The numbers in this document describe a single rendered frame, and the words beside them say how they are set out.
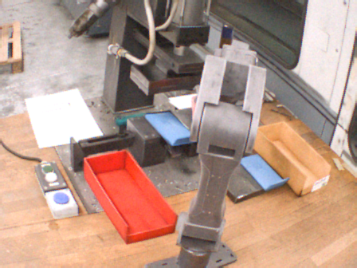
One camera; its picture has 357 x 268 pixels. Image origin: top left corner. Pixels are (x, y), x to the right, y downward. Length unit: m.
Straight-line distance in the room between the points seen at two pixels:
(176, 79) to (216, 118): 0.46
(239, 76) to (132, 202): 0.49
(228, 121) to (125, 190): 0.51
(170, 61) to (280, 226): 0.48
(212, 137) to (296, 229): 0.51
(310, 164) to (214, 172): 0.63
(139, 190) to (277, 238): 0.36
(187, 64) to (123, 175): 0.31
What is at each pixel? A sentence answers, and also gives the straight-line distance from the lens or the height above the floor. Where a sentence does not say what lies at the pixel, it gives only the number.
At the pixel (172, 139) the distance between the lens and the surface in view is 1.13.
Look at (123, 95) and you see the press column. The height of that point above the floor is 0.96.
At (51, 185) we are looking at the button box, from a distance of 1.06.
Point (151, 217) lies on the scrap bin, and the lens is 1.03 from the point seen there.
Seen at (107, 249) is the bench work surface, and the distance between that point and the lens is 0.95.
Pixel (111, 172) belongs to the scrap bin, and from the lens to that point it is 1.15.
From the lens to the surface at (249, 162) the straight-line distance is 1.22.
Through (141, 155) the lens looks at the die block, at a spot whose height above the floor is 0.93.
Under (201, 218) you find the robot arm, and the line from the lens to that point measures 0.81.
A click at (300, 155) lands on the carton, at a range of 1.33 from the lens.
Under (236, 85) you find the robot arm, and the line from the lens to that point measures 0.68.
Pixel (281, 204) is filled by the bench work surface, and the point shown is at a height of 0.90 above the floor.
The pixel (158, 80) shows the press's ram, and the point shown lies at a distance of 1.06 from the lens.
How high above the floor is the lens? 1.61
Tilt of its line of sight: 33 degrees down
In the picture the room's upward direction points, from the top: 8 degrees clockwise
